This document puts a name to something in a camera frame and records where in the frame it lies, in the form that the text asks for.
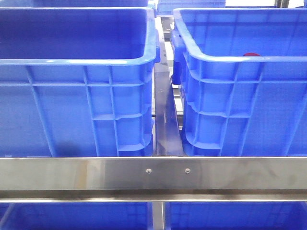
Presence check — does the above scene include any red push button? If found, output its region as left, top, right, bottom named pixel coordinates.
left=243, top=52, right=260, bottom=57

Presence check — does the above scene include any steel divider bar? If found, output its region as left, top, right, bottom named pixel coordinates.
left=154, top=62, right=184, bottom=157

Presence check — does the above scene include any left blue plastic crate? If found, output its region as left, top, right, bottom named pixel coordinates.
left=0, top=7, right=159, bottom=158

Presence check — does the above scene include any blue plastic crate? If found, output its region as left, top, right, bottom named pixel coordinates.
left=171, top=8, right=307, bottom=157
left=0, top=7, right=159, bottom=158

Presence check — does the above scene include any right blue plastic crate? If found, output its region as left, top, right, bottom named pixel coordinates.
left=171, top=8, right=307, bottom=157

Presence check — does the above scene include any lower right blue crate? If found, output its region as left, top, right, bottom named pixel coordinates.
left=166, top=202, right=307, bottom=230

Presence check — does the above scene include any rear right blue crate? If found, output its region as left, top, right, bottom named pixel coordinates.
left=157, top=0, right=226, bottom=16

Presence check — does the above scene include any rear left blue crate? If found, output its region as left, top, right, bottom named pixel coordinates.
left=33, top=0, right=156, bottom=7

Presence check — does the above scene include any lower left blue crate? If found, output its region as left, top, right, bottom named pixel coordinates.
left=0, top=202, right=153, bottom=230

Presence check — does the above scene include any stainless steel rack rail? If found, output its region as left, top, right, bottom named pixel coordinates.
left=0, top=156, right=307, bottom=202

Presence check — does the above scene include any steel vertical rack post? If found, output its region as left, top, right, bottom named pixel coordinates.
left=152, top=202, right=166, bottom=230

